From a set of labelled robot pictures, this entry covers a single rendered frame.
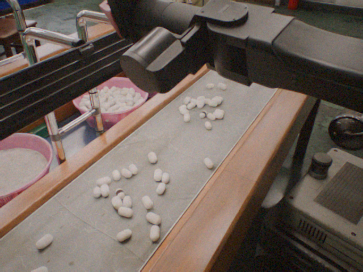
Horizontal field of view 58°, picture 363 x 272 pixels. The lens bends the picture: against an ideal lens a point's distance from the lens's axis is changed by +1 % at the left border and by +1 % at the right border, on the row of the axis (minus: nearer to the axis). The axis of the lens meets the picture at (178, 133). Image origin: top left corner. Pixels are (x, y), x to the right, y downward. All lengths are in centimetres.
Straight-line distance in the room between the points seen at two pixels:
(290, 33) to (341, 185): 104
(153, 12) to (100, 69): 23
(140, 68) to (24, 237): 53
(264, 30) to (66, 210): 62
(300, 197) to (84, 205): 76
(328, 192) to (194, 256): 73
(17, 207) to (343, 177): 111
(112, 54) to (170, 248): 41
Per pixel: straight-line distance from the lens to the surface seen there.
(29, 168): 98
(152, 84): 38
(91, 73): 63
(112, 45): 69
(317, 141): 239
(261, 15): 38
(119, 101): 121
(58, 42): 68
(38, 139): 103
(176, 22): 42
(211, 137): 100
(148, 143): 97
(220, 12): 38
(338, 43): 35
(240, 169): 86
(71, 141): 114
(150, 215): 74
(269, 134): 100
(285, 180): 201
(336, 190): 132
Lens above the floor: 133
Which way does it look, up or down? 36 degrees down
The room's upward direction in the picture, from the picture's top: straight up
